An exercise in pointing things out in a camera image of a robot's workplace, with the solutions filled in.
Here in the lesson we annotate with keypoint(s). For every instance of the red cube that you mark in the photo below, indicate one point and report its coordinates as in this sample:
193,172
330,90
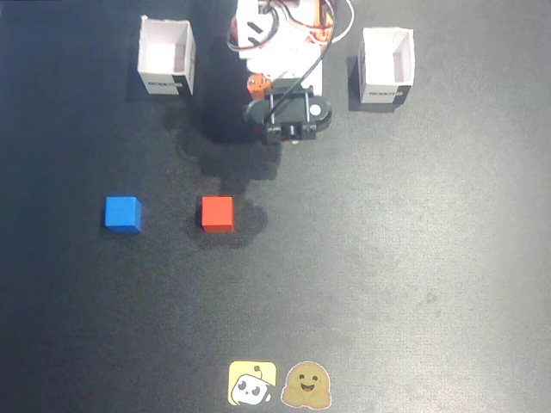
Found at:
217,213

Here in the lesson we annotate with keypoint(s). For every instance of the white cardboard box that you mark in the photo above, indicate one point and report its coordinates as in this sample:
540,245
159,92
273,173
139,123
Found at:
165,56
385,64

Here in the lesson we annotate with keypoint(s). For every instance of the yellow robot sticker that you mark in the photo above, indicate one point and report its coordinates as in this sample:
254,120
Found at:
251,383

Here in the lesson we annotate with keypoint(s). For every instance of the blue cube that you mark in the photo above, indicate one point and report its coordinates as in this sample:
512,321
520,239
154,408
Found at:
122,213

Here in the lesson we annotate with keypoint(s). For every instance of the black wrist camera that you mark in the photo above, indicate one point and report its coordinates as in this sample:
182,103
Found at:
292,114

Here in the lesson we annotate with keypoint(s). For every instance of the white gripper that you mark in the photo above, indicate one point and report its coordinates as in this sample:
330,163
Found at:
257,87

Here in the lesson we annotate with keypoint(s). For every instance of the hugging face sticker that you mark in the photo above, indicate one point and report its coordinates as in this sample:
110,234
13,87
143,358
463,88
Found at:
306,385

